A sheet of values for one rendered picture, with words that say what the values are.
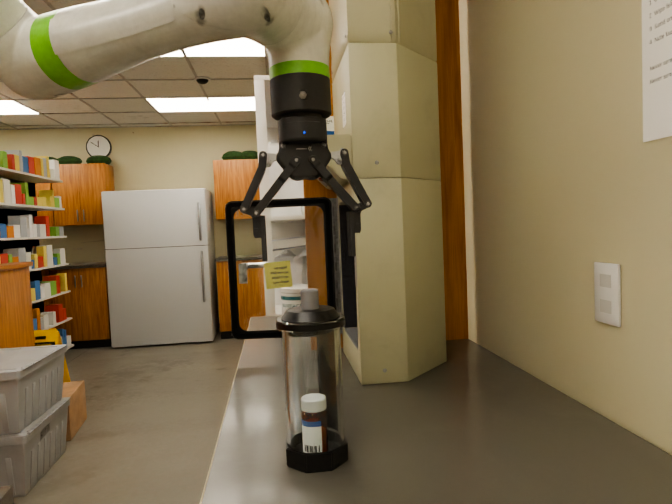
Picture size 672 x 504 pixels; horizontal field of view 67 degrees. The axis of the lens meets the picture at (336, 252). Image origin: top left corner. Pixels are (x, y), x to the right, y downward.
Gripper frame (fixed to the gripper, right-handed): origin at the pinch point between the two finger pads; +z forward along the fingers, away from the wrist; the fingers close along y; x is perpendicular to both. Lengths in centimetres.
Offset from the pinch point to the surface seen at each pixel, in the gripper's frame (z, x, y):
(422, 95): -34, -42, -32
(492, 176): -15, -58, -57
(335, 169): -16.2, -34.2, -9.3
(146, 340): 118, -523, 155
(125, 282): 50, -524, 173
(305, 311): 8.9, 2.8, 1.2
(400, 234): -1.0, -34.1, -23.5
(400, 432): 33.1, -6.6, -15.0
